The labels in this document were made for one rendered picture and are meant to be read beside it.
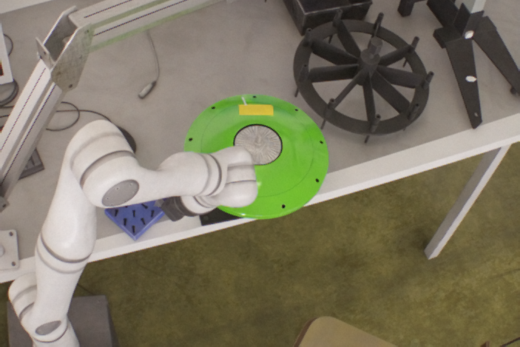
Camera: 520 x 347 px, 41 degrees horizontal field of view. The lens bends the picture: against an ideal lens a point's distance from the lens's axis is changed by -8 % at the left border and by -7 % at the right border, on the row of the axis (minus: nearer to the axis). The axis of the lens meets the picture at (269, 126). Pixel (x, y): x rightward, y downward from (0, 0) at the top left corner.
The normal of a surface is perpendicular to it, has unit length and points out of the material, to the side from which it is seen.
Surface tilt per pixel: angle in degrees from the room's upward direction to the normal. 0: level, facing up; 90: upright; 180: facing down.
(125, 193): 90
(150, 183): 82
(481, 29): 0
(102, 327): 0
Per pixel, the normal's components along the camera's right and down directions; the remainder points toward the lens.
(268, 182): 0.16, -0.36
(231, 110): -0.06, -0.76
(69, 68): 0.65, 0.66
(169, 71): 0.11, -0.58
